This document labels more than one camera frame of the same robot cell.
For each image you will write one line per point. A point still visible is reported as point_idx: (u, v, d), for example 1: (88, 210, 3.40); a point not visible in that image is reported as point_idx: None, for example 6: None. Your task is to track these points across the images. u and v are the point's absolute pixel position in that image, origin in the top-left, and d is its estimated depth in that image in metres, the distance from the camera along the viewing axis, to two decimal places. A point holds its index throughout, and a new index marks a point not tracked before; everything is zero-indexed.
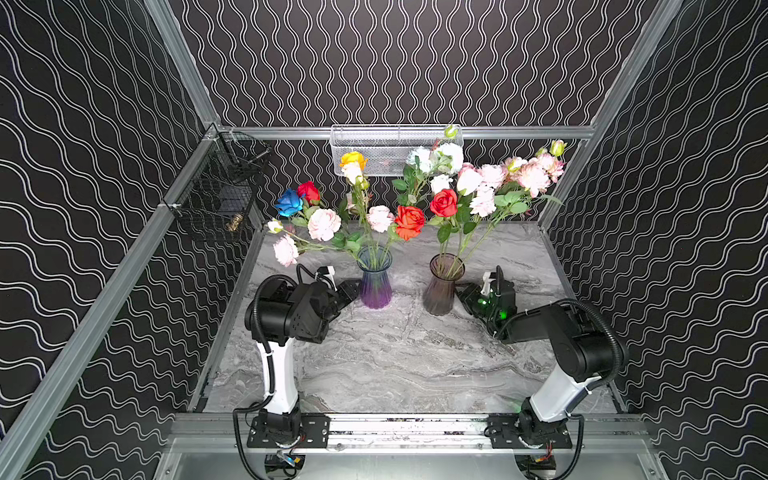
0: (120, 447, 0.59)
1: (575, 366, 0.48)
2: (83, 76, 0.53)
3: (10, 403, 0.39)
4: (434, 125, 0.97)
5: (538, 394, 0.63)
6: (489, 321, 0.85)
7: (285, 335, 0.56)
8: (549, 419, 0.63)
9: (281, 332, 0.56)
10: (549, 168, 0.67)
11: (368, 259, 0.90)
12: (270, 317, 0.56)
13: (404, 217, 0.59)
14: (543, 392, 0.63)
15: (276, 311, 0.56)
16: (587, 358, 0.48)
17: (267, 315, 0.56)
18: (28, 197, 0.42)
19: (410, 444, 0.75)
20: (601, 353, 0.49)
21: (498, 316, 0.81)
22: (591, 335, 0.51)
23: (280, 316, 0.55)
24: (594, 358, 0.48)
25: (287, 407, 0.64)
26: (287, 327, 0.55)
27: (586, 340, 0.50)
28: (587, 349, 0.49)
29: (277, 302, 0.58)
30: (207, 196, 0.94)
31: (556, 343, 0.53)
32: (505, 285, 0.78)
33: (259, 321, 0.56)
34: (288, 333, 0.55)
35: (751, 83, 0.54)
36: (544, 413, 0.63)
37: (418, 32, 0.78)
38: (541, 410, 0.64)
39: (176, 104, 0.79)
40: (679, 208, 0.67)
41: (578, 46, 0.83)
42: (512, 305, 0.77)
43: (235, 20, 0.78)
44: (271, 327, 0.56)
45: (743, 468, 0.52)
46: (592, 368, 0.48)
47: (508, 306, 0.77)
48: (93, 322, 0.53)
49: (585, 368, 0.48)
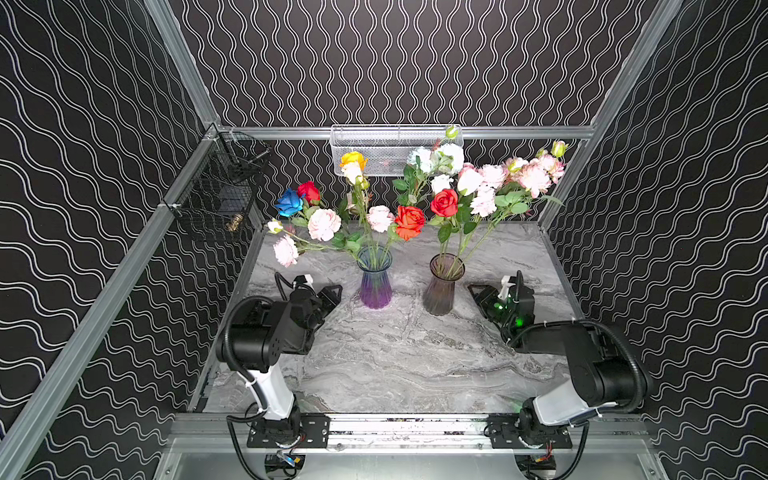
0: (120, 447, 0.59)
1: (593, 392, 0.45)
2: (83, 76, 0.53)
3: (9, 403, 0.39)
4: (434, 125, 0.97)
5: (542, 397, 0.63)
6: (503, 328, 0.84)
7: (264, 364, 0.50)
8: (549, 423, 0.62)
9: (258, 361, 0.50)
10: (549, 168, 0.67)
11: (368, 259, 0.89)
12: (244, 346, 0.49)
13: (404, 218, 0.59)
14: (548, 397, 0.63)
15: (251, 337, 0.50)
16: (605, 384, 0.45)
17: (241, 344, 0.49)
18: (28, 197, 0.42)
19: (410, 444, 0.75)
20: (620, 380, 0.45)
21: (513, 324, 0.78)
22: (611, 361, 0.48)
23: (256, 343, 0.49)
24: (612, 385, 0.45)
25: (284, 413, 0.63)
26: (266, 354, 0.49)
27: (606, 365, 0.47)
28: (606, 374, 0.46)
29: (252, 328, 0.51)
30: (207, 196, 0.94)
31: (572, 363, 0.50)
32: (525, 292, 0.75)
33: (232, 350, 0.49)
34: (267, 361, 0.49)
35: (750, 83, 0.54)
36: (545, 416, 0.63)
37: (418, 32, 0.78)
38: (541, 413, 0.64)
39: (176, 104, 0.79)
40: (679, 208, 0.67)
41: (578, 46, 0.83)
42: (529, 312, 0.74)
43: (235, 20, 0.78)
44: (246, 356, 0.49)
45: (743, 468, 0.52)
46: (610, 396, 0.45)
47: (526, 314, 0.74)
48: (94, 322, 0.53)
49: (603, 396, 0.45)
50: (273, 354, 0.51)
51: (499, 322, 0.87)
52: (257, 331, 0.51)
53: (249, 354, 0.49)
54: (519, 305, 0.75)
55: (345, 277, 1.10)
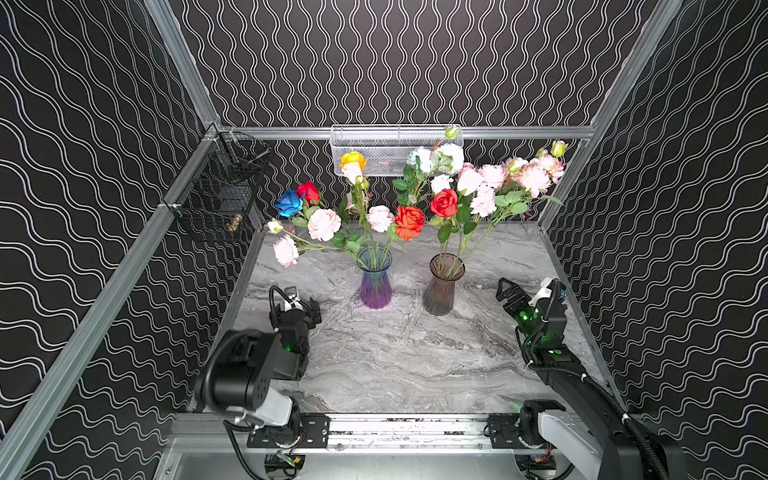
0: (120, 447, 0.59)
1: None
2: (83, 76, 0.53)
3: (10, 403, 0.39)
4: (434, 125, 0.97)
5: (549, 415, 0.64)
6: (528, 347, 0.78)
7: (247, 407, 0.44)
8: (548, 437, 0.62)
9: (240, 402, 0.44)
10: (549, 168, 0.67)
11: (368, 259, 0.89)
12: (227, 386, 0.44)
13: (404, 217, 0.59)
14: (558, 433, 0.59)
15: (235, 377, 0.45)
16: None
17: (223, 383, 0.44)
18: (28, 196, 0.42)
19: (410, 444, 0.75)
20: None
21: (538, 342, 0.68)
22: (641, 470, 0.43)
23: (241, 383, 0.45)
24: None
25: (283, 422, 0.62)
26: (249, 395, 0.45)
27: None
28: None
29: (238, 369, 0.46)
30: (207, 196, 0.94)
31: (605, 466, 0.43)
32: (557, 311, 0.63)
33: (213, 390, 0.44)
34: (251, 403, 0.45)
35: (751, 83, 0.54)
36: (546, 430, 0.63)
37: (418, 32, 0.78)
38: (545, 424, 0.63)
39: (176, 104, 0.79)
40: (679, 208, 0.67)
41: (578, 46, 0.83)
42: (558, 332, 0.63)
43: (235, 20, 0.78)
44: (229, 398, 0.44)
45: (743, 468, 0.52)
46: None
47: (554, 334, 0.64)
48: (94, 322, 0.53)
49: None
50: (257, 396, 0.47)
51: (524, 341, 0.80)
52: (242, 371, 0.46)
53: (233, 396, 0.44)
54: (549, 321, 0.63)
55: (345, 277, 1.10)
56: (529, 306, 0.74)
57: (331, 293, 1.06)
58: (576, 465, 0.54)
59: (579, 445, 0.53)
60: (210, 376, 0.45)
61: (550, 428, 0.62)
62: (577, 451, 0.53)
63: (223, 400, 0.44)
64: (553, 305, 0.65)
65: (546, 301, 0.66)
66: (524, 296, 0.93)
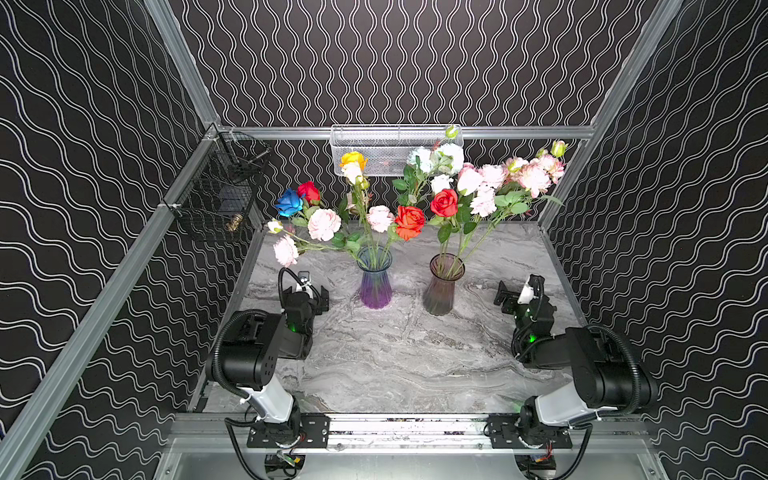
0: (120, 447, 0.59)
1: (593, 393, 0.45)
2: (83, 76, 0.53)
3: (10, 403, 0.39)
4: (434, 125, 0.97)
5: (546, 396, 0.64)
6: (517, 343, 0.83)
7: (257, 383, 0.47)
8: (549, 423, 0.63)
9: (250, 379, 0.46)
10: (549, 168, 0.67)
11: (368, 259, 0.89)
12: (235, 364, 0.47)
13: (404, 218, 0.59)
14: (551, 397, 0.62)
15: (242, 355, 0.47)
16: (606, 385, 0.45)
17: (231, 361, 0.47)
18: (28, 197, 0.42)
19: (410, 444, 0.75)
20: (622, 384, 0.45)
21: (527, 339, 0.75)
22: (611, 364, 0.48)
23: (249, 360, 0.47)
24: (614, 387, 0.45)
25: (282, 418, 0.62)
26: (258, 373, 0.47)
27: (608, 369, 0.47)
28: (608, 376, 0.46)
29: (245, 347, 0.48)
30: (207, 195, 0.94)
31: (575, 364, 0.50)
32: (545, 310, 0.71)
33: (224, 368, 0.47)
34: (259, 380, 0.47)
35: (750, 83, 0.54)
36: (545, 416, 0.64)
37: (418, 32, 0.78)
38: (542, 412, 0.65)
39: (176, 104, 0.79)
40: (679, 208, 0.67)
41: (578, 46, 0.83)
42: (545, 331, 0.71)
43: (235, 20, 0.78)
44: (238, 375, 0.47)
45: (743, 468, 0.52)
46: (610, 398, 0.45)
47: (542, 332, 0.71)
48: (94, 323, 0.53)
49: (603, 398, 0.45)
50: (265, 372, 0.49)
51: (517, 339, 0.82)
52: (250, 349, 0.48)
53: (241, 373, 0.46)
54: (537, 320, 0.72)
55: (345, 277, 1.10)
56: (520, 306, 0.83)
57: (331, 293, 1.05)
58: (571, 414, 0.55)
59: (566, 385, 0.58)
60: (218, 355, 0.47)
61: (545, 413, 0.64)
62: (567, 390, 0.56)
63: (233, 377, 0.47)
64: (542, 305, 0.72)
65: (536, 301, 0.73)
66: (512, 293, 0.84)
